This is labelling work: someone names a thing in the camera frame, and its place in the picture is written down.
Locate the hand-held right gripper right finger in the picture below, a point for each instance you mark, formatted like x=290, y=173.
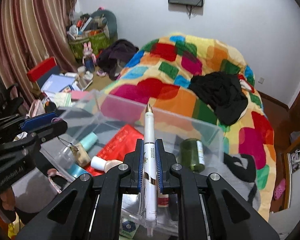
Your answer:
x=160, y=160

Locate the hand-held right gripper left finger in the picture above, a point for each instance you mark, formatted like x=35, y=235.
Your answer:
x=140, y=160

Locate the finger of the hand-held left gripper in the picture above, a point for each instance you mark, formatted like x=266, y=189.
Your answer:
x=53, y=130
x=40, y=120

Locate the green jar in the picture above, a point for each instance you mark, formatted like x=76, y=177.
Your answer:
x=188, y=155

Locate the white pen with gold tip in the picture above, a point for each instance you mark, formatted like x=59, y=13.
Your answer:
x=148, y=130

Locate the red foil pouch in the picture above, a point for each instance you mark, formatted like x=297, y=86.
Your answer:
x=115, y=140

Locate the mint green tube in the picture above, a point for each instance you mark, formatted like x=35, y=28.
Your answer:
x=88, y=141

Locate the clear plastic storage box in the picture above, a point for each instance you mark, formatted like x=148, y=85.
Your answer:
x=165, y=122

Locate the wooden charm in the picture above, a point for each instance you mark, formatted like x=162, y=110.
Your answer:
x=81, y=156

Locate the beige tube with white cap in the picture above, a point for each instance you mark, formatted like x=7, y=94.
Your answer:
x=100, y=163

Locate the person's left hand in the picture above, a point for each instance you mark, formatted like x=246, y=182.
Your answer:
x=8, y=198

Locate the pink bag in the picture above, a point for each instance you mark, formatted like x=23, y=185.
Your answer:
x=36, y=108

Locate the black and orange tool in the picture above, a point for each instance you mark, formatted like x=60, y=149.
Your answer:
x=50, y=107

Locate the green and white booklet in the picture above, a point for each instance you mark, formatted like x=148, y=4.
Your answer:
x=63, y=100

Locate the pink book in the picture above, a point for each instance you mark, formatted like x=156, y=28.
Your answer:
x=80, y=95

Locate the black office chair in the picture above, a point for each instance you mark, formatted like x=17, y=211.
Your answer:
x=2, y=97

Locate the red box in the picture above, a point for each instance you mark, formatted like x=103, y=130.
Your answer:
x=41, y=68

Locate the rabbit figurine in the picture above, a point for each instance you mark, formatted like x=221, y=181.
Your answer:
x=89, y=58

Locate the grey and black blanket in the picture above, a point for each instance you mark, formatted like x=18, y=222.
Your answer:
x=240, y=187

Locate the black cloth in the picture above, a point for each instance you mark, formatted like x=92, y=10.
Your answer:
x=220, y=92

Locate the striped curtain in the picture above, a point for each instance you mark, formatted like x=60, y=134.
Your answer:
x=27, y=30

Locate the green storage bag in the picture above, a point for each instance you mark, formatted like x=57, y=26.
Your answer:
x=97, y=42

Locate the dark purple clothes pile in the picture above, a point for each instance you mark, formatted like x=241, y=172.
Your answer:
x=117, y=52

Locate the colourful patchwork quilt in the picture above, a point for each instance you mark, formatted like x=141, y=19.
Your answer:
x=165, y=55

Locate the grey neck pillow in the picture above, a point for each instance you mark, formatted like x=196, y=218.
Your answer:
x=111, y=22

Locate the pink clog shoe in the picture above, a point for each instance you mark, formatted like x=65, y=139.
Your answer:
x=279, y=189

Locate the wall socket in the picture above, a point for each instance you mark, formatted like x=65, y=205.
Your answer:
x=260, y=80

